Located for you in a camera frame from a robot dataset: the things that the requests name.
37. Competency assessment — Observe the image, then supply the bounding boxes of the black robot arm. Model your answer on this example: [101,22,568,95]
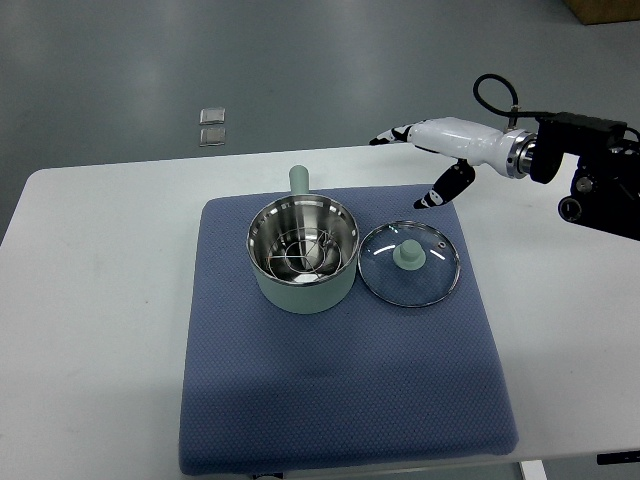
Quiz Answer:
[472,73,639,240]

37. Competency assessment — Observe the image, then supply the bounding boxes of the lower metal floor plate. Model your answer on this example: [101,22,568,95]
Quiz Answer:
[199,127,226,147]

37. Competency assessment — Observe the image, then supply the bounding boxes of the glass lid with green knob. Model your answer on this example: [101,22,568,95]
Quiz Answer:
[358,220,461,308]

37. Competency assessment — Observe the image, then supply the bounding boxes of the black table control panel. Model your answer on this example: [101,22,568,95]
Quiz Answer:
[596,450,640,466]

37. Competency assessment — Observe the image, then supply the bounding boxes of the wire steaming rack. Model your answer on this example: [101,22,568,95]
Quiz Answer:
[264,228,344,283]

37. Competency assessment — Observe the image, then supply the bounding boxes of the upper metal floor plate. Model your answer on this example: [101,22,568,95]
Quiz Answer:
[199,107,226,125]

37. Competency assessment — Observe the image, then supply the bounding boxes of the cardboard box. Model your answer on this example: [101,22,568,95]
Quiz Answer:
[564,0,640,25]

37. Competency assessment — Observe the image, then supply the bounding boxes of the metal floor plate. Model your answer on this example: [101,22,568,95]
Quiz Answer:
[199,107,226,125]
[199,127,226,147]

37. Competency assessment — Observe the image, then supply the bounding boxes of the green pot with steel interior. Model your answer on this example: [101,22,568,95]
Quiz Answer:
[246,165,360,315]

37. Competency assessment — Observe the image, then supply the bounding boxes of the blue textured cushion mat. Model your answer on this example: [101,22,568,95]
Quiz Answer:
[179,185,518,475]

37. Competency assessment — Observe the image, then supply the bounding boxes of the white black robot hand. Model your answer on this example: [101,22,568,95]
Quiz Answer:
[369,117,536,209]

